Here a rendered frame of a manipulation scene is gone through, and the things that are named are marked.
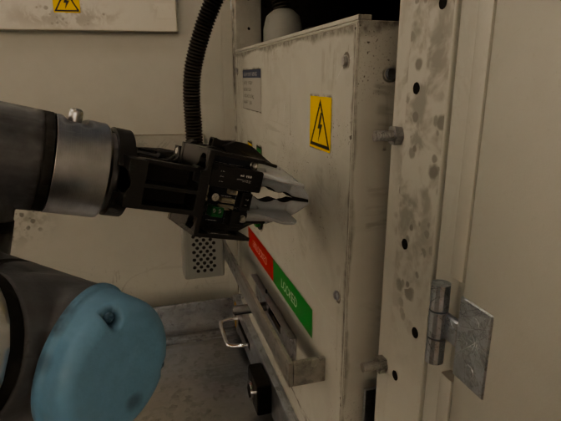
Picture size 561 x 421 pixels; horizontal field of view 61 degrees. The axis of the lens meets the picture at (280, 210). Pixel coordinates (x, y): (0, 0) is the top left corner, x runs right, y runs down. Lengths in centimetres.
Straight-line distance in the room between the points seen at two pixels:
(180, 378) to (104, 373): 64
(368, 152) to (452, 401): 20
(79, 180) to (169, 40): 65
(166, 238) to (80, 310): 79
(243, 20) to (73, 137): 61
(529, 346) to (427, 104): 16
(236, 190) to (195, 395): 50
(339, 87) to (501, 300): 24
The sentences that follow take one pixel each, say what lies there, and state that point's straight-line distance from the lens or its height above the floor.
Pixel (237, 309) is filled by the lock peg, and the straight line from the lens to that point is 72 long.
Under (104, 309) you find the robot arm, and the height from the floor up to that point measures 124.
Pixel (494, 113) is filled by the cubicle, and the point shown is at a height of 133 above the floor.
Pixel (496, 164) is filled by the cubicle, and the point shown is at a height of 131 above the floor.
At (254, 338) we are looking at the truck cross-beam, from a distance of 83.
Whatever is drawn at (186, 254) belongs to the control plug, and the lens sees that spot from 84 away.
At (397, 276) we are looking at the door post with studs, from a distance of 37.
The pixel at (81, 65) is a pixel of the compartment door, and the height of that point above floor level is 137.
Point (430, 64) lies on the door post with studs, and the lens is 33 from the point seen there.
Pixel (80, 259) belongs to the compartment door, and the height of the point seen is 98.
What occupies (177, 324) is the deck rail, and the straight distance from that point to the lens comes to 100.
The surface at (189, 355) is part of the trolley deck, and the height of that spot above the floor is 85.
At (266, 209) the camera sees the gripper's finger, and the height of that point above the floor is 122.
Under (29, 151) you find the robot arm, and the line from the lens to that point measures 36.
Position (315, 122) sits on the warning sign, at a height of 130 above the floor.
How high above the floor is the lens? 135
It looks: 16 degrees down
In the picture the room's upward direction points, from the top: straight up
